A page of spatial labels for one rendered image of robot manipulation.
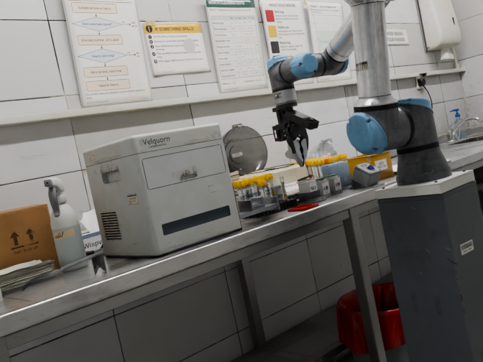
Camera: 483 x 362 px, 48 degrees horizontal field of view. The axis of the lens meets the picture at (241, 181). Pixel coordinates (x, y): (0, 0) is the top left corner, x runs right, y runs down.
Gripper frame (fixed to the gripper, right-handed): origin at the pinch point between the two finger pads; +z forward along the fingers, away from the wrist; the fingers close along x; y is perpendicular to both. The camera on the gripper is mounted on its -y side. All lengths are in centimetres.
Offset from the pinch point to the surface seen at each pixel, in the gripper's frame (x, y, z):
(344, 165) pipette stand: -25.4, 3.3, 4.9
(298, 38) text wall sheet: -76, 55, -56
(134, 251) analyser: 66, 3, 11
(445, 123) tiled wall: -207, 56, 1
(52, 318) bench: 95, -11, 17
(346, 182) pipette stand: -24.4, 3.4, 11.1
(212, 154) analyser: 42.7, -7.4, -8.4
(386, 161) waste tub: -43.0, -2.7, 6.9
